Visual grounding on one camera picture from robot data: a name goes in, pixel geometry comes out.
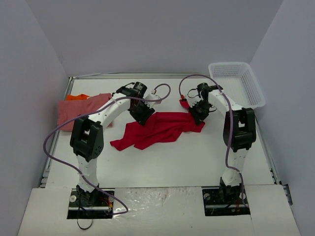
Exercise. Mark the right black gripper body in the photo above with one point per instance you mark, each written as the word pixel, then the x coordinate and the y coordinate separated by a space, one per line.
pixel 197 117

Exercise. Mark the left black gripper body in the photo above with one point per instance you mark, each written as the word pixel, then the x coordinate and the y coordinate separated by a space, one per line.
pixel 143 115

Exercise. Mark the red t-shirt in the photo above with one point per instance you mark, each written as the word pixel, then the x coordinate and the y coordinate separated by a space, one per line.
pixel 161 127

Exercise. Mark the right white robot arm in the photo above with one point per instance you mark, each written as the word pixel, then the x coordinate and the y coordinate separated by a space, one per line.
pixel 239 133

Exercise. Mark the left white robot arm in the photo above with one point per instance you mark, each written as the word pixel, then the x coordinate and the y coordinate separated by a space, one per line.
pixel 87 138

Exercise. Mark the white plastic basket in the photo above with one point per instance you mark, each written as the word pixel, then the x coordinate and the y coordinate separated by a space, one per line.
pixel 238 82

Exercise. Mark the orange folded t-shirt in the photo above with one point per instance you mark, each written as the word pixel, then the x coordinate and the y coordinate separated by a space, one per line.
pixel 77 97

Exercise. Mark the pink folded t-shirt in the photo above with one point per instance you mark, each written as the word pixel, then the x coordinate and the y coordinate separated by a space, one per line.
pixel 71 109

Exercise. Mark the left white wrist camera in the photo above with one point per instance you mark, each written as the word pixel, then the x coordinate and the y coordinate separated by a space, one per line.
pixel 152 100

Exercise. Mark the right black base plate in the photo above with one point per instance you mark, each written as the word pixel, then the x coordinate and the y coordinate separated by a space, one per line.
pixel 214 205

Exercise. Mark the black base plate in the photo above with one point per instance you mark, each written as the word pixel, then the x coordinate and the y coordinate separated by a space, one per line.
pixel 80 206
pixel 214 205

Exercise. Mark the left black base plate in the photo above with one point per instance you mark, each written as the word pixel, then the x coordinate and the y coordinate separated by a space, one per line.
pixel 80 206

